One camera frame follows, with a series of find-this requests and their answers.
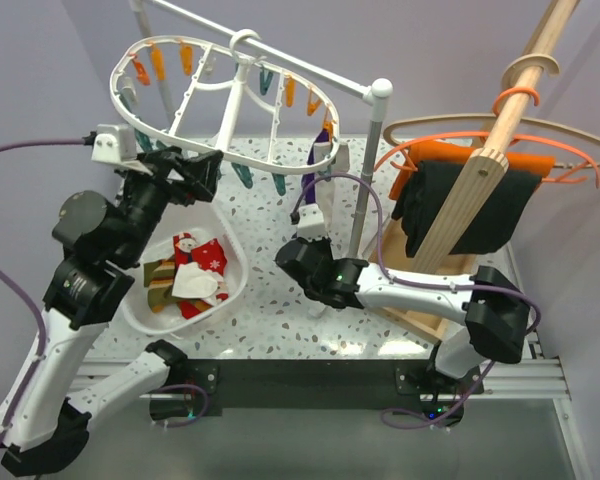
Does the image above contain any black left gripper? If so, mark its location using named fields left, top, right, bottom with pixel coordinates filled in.
left=119, top=145, right=225, bottom=264

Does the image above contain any white sock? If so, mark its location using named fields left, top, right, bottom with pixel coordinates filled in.
left=313, top=142, right=350, bottom=230
left=172, top=263, right=221, bottom=299

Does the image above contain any white round clip hanger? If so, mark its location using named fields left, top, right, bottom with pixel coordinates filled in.
left=108, top=29, right=342, bottom=176

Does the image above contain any red Christmas sock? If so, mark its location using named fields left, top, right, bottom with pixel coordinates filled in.
left=177, top=299, right=212, bottom=320
left=173, top=232, right=229, bottom=306

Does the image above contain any green striped sock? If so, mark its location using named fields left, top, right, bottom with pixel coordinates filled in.
left=143, top=257, right=178, bottom=313

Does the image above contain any purple sock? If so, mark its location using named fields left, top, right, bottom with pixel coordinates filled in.
left=299, top=127, right=334, bottom=209

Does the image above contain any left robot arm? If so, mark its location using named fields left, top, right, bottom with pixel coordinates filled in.
left=0, top=147, right=223, bottom=477

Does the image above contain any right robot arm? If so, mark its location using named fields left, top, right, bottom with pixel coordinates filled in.
left=275, top=237, right=530, bottom=393

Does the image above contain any orange plastic hanger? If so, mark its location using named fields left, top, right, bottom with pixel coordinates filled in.
left=374, top=87, right=600, bottom=188

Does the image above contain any teal clothes peg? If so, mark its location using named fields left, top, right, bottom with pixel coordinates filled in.
left=272, top=173, right=286, bottom=196

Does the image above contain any wooden rack base tray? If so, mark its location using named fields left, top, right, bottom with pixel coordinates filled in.
left=372, top=215, right=477, bottom=344

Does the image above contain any white plastic basin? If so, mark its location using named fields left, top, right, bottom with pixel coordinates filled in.
left=118, top=203, right=248, bottom=338

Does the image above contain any dark grey garment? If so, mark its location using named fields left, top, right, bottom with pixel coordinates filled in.
left=390, top=159, right=544, bottom=259

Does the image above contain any orange garment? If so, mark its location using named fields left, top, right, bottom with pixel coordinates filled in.
left=408, top=140, right=555, bottom=178

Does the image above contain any white drying stand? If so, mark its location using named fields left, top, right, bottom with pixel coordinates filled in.
left=127, top=0, right=395, bottom=321

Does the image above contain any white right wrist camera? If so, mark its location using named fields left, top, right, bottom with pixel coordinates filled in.
left=290, top=204, right=328, bottom=241

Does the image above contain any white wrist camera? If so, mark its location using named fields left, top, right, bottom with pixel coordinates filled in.
left=290, top=204, right=328, bottom=241
left=91, top=124, right=137, bottom=167

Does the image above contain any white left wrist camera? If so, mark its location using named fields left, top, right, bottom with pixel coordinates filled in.
left=91, top=124, right=137, bottom=167

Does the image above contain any wooden rack post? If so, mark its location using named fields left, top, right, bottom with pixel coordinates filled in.
left=411, top=0, right=579, bottom=273

